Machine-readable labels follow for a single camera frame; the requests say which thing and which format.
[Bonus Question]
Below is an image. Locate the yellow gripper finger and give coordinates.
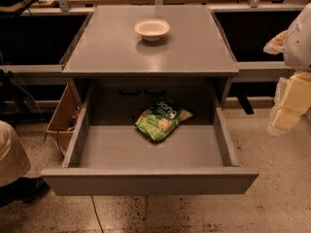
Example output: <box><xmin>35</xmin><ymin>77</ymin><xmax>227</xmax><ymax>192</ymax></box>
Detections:
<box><xmin>263</xmin><ymin>30</ymin><xmax>287</xmax><ymax>54</ymax></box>
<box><xmin>267</xmin><ymin>72</ymin><xmax>311</xmax><ymax>136</ymax></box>

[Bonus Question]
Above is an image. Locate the green rice chip bag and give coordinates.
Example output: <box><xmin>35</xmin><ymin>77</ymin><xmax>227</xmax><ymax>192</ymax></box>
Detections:
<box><xmin>135</xmin><ymin>96</ymin><xmax>192</xmax><ymax>143</ymax></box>

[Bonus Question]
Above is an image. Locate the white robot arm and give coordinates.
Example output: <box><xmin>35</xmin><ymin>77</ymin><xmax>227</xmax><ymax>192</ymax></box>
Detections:
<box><xmin>263</xmin><ymin>4</ymin><xmax>311</xmax><ymax>136</ymax></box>

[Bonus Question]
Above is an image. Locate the grey cabinet counter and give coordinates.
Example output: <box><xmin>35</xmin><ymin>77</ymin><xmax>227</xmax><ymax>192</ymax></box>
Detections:
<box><xmin>63</xmin><ymin>6</ymin><xmax>238</xmax><ymax>109</ymax></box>

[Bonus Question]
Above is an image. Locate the grey open drawer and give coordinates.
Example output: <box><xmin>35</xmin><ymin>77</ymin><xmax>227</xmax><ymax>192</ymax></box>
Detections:
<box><xmin>42</xmin><ymin>81</ymin><xmax>259</xmax><ymax>195</ymax></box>

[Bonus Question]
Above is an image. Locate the white bowl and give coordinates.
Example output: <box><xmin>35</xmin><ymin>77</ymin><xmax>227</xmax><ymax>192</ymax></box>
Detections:
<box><xmin>134</xmin><ymin>19</ymin><xmax>170</xmax><ymax>42</ymax></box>

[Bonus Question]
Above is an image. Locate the cardboard box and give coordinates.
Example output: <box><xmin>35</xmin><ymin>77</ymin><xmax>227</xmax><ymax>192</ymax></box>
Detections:
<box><xmin>47</xmin><ymin>84</ymin><xmax>80</xmax><ymax>155</ymax></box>

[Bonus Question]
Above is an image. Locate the black shoe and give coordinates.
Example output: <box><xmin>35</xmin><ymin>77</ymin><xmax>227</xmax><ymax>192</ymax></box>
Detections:
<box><xmin>0</xmin><ymin>178</ymin><xmax>50</xmax><ymax>207</ymax></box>

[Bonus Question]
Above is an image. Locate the beige trouser leg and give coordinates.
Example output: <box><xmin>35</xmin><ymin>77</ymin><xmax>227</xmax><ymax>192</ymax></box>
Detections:
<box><xmin>0</xmin><ymin>121</ymin><xmax>31</xmax><ymax>186</ymax></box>

